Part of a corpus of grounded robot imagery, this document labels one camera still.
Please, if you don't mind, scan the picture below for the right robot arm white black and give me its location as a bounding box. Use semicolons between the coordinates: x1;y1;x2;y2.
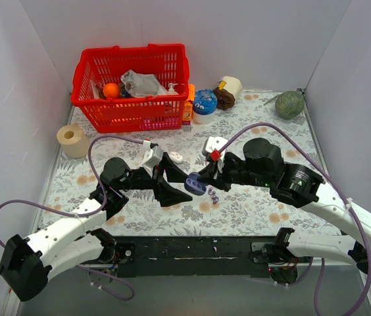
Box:
199;137;371;273

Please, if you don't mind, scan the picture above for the red plastic shopping basket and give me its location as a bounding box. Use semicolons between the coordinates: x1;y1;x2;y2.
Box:
71;43;189;134

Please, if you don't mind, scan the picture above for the beige paper roll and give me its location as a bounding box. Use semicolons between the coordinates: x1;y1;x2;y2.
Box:
57;123;90;159

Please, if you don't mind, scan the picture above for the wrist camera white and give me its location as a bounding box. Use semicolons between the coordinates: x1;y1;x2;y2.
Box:
202;136;228;175
142;139;164;177

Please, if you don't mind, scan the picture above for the grey crumpled bag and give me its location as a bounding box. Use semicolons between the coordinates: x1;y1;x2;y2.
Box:
120;70;168;98

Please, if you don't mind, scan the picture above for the lavender earbud charging case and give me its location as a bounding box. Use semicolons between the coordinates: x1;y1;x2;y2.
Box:
184;172;207;196

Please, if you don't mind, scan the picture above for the orange purple carton box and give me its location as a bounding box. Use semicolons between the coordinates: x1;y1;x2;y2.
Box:
182;84;195;125

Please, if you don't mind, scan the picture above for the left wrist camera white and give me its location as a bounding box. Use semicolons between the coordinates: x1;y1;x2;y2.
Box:
142;139;164;177

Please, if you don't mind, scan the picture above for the green melon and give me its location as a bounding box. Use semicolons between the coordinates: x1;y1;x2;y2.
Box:
275;91;305;120

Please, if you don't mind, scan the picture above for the white blue lidded tub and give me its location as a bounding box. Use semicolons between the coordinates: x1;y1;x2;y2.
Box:
192;89;218;124

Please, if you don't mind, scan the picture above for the floral patterned table mat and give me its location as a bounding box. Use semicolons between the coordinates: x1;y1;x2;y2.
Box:
37;90;339;236

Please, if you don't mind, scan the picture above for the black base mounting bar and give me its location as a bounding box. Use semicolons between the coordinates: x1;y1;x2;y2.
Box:
88;235;300;280

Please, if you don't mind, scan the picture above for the white pump bottle in basket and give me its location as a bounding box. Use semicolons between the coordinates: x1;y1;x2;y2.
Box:
167;83;178;95

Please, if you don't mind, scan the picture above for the orange fruit in basket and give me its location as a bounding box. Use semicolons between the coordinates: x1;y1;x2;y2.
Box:
103;82;120;99

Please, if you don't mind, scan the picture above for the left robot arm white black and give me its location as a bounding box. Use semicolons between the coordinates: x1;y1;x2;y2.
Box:
0;153;192;302

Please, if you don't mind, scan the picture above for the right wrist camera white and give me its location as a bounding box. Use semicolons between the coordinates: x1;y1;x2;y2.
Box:
202;136;228;175

